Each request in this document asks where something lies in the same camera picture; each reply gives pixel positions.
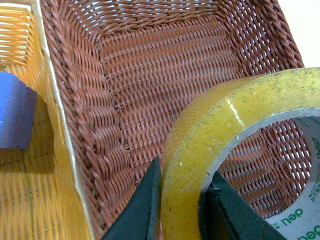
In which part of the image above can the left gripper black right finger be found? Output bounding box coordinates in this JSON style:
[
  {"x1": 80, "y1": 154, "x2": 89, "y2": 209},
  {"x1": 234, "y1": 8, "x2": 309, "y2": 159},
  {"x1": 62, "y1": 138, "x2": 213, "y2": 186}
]
[{"x1": 198, "y1": 171, "x2": 285, "y2": 240}]

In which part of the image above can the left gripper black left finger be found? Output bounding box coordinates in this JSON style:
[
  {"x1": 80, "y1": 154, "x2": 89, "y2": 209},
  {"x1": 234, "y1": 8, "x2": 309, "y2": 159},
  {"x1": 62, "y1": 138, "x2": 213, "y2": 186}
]
[{"x1": 102, "y1": 157, "x2": 162, "y2": 240}]

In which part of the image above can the yellow packing tape roll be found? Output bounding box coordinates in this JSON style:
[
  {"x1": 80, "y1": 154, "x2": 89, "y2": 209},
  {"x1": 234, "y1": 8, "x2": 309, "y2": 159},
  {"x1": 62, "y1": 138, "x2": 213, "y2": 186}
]
[{"x1": 160, "y1": 67, "x2": 320, "y2": 240}]

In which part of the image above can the brown wicker basket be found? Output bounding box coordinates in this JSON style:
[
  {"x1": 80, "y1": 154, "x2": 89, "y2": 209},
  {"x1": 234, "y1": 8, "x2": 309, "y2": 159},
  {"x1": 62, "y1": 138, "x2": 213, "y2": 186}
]
[{"x1": 40, "y1": 0, "x2": 304, "y2": 239}]

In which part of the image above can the yellow wicker basket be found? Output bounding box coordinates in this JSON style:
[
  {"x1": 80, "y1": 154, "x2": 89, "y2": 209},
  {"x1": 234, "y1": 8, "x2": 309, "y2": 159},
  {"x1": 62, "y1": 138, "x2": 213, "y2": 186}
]
[{"x1": 0, "y1": 0, "x2": 95, "y2": 240}]

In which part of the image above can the purple foam cube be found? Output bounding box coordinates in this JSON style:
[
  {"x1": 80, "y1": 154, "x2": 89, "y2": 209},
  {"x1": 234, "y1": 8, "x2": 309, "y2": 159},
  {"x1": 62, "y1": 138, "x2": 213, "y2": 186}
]
[{"x1": 0, "y1": 72, "x2": 38, "y2": 149}]

